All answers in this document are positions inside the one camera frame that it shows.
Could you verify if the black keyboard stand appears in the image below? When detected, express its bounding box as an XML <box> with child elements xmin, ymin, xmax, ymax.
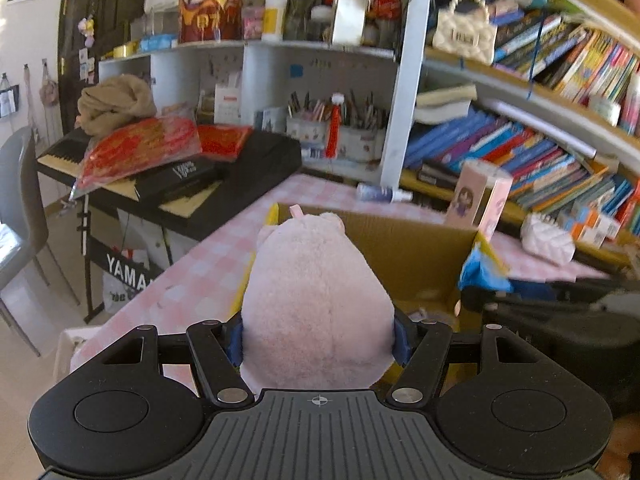
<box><xmin>77</xmin><ymin>195</ymin><xmax>173</xmax><ymax>325</ymax></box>

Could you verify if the white spray bottle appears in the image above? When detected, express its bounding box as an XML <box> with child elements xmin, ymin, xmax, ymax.
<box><xmin>356</xmin><ymin>182</ymin><xmax>413</xmax><ymax>204</ymax></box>

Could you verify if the yellow cardboard box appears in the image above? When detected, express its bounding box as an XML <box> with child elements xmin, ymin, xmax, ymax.
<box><xmin>230</xmin><ymin>202</ymin><xmax>511</xmax><ymax>341</ymax></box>

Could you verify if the black door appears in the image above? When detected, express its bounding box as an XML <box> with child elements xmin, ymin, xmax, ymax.
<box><xmin>57</xmin><ymin>0</ymin><xmax>152</xmax><ymax>131</ymax></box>

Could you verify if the pink checked tablecloth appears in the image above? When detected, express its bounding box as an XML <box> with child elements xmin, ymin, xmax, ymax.
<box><xmin>55</xmin><ymin>172</ymin><xmax>621</xmax><ymax>381</ymax></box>

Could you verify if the grey chair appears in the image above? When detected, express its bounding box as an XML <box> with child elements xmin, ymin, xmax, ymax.
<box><xmin>0</xmin><ymin>127</ymin><xmax>81</xmax><ymax>357</ymax></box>

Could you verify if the white bookshelf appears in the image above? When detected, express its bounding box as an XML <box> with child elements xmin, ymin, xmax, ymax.
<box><xmin>97</xmin><ymin>0</ymin><xmax>640</xmax><ymax>271</ymax></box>

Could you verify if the blue wrapper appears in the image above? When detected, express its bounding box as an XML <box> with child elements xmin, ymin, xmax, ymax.
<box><xmin>459</xmin><ymin>247</ymin><xmax>513</xmax><ymax>293</ymax></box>

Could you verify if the white pearl handle handbag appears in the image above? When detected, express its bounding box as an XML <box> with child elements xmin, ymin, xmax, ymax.
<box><xmin>432</xmin><ymin>0</ymin><xmax>497</xmax><ymax>66</ymax></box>

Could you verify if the shelf row of thin books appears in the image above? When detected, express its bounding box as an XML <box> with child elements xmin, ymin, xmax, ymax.
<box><xmin>492</xmin><ymin>5</ymin><xmax>640</xmax><ymax>136</ymax></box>

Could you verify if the white quilted pouch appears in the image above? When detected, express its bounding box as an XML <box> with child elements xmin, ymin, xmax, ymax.
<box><xmin>520</xmin><ymin>212</ymin><xmax>576</xmax><ymax>267</ymax></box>

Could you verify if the blue tray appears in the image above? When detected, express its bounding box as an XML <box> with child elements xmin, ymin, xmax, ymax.
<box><xmin>140</xmin><ymin>34</ymin><xmax>179</xmax><ymax>52</ymax></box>

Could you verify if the white pen holder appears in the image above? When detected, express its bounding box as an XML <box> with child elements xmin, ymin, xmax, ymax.
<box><xmin>286</xmin><ymin>112</ymin><xmax>333</xmax><ymax>143</ymax></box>
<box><xmin>332</xmin><ymin>122</ymin><xmax>387</xmax><ymax>162</ymax></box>

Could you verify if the red envelope pack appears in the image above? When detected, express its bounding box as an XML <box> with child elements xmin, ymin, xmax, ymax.
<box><xmin>197</xmin><ymin>124</ymin><xmax>253</xmax><ymax>162</ymax></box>

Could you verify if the white paper bag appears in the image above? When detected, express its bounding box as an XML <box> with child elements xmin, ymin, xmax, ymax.
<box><xmin>332</xmin><ymin>0</ymin><xmax>372</xmax><ymax>46</ymax></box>

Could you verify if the small desk calendar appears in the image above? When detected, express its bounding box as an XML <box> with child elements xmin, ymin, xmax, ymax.
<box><xmin>214</xmin><ymin>82</ymin><xmax>242</xmax><ymax>126</ymax></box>

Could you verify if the pink small box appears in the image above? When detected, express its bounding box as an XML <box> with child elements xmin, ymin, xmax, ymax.
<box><xmin>242</xmin><ymin>5</ymin><xmax>264</xmax><ymax>40</ymax></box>

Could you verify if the long row of colourful books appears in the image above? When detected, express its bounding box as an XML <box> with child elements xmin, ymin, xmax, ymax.
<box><xmin>402</xmin><ymin>105</ymin><xmax>640</xmax><ymax>251</ymax></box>

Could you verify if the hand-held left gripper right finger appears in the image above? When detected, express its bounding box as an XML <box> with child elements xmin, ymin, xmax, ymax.
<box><xmin>386</xmin><ymin>316</ymin><xmax>543</xmax><ymax>406</ymax></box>

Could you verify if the pink printed container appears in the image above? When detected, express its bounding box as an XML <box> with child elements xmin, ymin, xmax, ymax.
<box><xmin>444</xmin><ymin>160</ymin><xmax>514</xmax><ymax>242</ymax></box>

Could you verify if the black electronic keyboard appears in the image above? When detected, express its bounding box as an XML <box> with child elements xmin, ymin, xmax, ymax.
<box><xmin>36</xmin><ymin>127</ymin><xmax>303</xmax><ymax>241</ymax></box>

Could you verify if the pile of lying books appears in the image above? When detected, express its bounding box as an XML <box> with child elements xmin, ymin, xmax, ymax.
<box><xmin>414</xmin><ymin>85</ymin><xmax>478</xmax><ymax>125</ymax></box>

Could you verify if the brown cloth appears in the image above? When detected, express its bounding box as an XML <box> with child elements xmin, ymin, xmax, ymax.
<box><xmin>76</xmin><ymin>74</ymin><xmax>158</xmax><ymax>137</ymax></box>

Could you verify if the hanging pink pouch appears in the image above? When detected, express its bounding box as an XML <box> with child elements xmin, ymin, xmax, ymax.
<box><xmin>39</xmin><ymin>60</ymin><xmax>60</xmax><ymax>107</ymax></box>

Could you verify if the white bottle yellow label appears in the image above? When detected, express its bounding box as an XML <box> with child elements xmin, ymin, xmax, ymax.
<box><xmin>261</xmin><ymin>0</ymin><xmax>287</xmax><ymax>42</ymax></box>

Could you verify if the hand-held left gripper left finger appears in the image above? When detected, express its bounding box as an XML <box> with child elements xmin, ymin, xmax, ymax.
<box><xmin>97</xmin><ymin>317</ymin><xmax>253</xmax><ymax>407</ymax></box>

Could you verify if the red plastic bag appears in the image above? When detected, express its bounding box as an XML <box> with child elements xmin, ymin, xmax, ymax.
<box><xmin>75</xmin><ymin>116</ymin><xmax>203</xmax><ymax>193</ymax></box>

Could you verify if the pink plush toy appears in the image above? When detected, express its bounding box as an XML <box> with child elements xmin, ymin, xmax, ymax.
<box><xmin>239</xmin><ymin>205</ymin><xmax>398</xmax><ymax>391</ymax></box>

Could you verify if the black flat case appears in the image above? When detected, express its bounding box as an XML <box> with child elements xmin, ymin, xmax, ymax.
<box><xmin>135</xmin><ymin>157</ymin><xmax>226</xmax><ymax>206</ymax></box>

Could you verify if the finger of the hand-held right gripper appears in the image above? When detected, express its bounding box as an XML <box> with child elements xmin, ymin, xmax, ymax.
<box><xmin>459</xmin><ymin>277</ymin><xmax>601</xmax><ymax>313</ymax></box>

